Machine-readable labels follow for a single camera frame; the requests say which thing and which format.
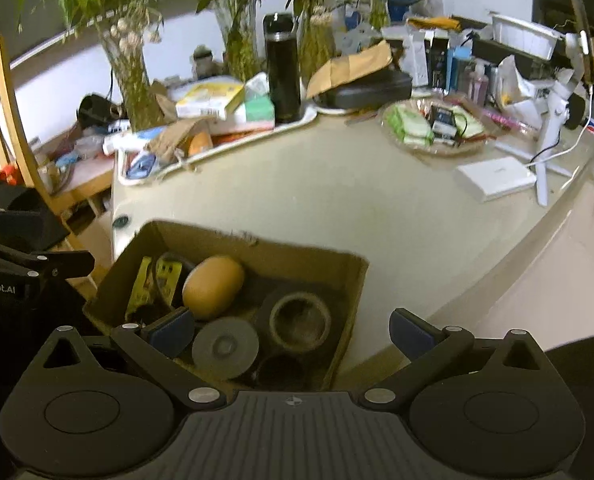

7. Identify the tan drawstring pouch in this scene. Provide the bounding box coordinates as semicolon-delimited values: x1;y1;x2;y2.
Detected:
145;117;209;162

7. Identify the blue face mask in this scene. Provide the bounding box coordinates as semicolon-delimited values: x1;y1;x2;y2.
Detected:
126;153;157;180

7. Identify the black thermos bottle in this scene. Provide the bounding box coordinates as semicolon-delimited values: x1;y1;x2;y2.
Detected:
262;13;301;124

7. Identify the yellow white medicine box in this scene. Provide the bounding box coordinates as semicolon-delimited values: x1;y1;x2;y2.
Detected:
175;80;245;120

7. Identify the yellow adapter box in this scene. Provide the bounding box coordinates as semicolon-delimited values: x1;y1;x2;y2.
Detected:
124;257;152;322

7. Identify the glass plate with snacks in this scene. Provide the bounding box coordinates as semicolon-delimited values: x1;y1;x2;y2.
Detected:
379;96;500;157

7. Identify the white power bank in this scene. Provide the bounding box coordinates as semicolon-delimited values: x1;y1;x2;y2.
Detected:
454;156;536;203

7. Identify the white serving tray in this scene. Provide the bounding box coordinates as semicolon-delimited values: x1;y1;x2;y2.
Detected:
114;103;318;186

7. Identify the small black round cap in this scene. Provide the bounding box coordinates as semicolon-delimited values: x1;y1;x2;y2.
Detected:
111;214;130;229

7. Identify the brown paper envelope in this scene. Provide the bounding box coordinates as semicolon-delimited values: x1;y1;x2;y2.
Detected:
306;40;392;99

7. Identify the green tissue pack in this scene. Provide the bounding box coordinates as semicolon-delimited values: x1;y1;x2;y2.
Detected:
244;94;275;124

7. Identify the amber tape roll with dog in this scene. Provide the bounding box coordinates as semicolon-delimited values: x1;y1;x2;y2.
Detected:
182;256;245;321

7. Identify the wooden chair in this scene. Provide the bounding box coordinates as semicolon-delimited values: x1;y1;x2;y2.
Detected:
0;32;93;281

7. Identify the black tape roll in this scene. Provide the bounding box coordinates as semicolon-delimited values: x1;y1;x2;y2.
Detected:
256;285;335;356

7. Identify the brown cardboard box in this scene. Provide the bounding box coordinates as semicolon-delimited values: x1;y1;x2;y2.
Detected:
83;220;368;390

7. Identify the black zip case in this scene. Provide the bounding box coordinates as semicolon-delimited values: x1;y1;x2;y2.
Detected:
314;68;413;110

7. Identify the glass vase with stems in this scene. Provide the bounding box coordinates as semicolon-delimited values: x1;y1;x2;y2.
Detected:
96;0;163;131

